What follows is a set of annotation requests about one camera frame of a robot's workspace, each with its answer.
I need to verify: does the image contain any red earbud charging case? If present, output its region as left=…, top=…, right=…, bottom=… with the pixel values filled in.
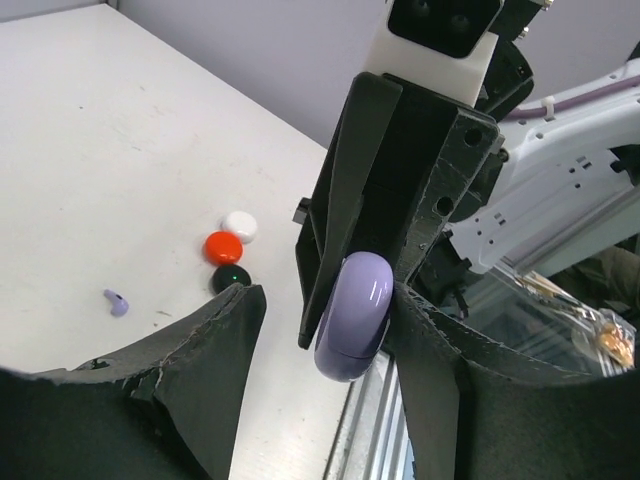
left=203, top=231, right=244, bottom=265

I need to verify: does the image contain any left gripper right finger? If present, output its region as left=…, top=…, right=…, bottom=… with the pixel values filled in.
left=389, top=284, right=639, bottom=479

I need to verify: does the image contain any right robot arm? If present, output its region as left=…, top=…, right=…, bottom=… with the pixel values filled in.
left=296, top=45, right=639, bottom=356

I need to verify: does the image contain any purple earbud charging case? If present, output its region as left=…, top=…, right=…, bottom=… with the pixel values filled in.
left=314, top=251, right=394, bottom=382

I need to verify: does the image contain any black earbud charging case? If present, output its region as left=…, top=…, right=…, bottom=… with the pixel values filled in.
left=210, top=264, right=252, bottom=294

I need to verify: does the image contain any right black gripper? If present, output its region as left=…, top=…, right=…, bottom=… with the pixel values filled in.
left=297, top=72, right=499, bottom=350

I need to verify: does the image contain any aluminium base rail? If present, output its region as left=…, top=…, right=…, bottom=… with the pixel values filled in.
left=323, top=353, right=415, bottom=480

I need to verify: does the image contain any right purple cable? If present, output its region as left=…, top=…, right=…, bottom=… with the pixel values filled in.
left=504, top=74, right=640, bottom=121

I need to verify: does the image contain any white earbud charging case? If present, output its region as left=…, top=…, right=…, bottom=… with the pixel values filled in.
left=220, top=210, right=258, bottom=244

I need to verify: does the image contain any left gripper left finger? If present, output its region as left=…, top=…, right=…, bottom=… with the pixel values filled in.
left=1, top=285, right=267, bottom=479

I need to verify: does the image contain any purple earbud right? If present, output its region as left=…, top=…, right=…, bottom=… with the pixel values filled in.
left=103, top=289, right=129, bottom=318

